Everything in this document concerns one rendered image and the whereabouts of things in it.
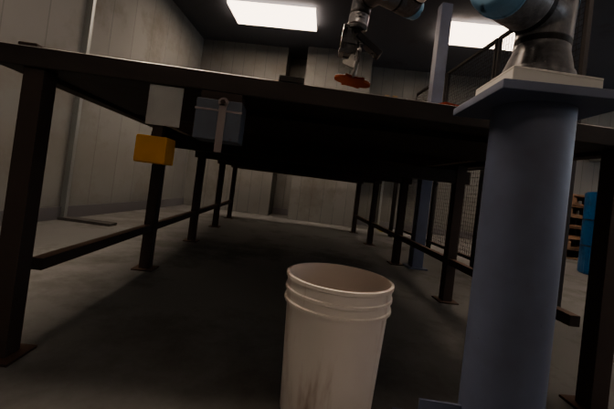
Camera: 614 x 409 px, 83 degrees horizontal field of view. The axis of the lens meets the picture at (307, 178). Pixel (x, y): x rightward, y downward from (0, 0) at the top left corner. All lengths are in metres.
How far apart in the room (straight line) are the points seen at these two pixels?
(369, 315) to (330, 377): 0.18
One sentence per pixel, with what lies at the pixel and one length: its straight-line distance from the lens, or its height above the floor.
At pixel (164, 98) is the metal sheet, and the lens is 1.14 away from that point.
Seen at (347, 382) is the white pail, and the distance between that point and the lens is 0.98.
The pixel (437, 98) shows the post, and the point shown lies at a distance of 3.38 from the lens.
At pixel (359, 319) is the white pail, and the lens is 0.91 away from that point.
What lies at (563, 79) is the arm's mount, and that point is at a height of 0.89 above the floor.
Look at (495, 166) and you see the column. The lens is 0.89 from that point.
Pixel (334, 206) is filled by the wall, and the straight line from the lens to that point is 5.96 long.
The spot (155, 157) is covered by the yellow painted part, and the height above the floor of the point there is 0.64.
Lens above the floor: 0.61
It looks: 1 degrees up
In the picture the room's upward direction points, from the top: 7 degrees clockwise
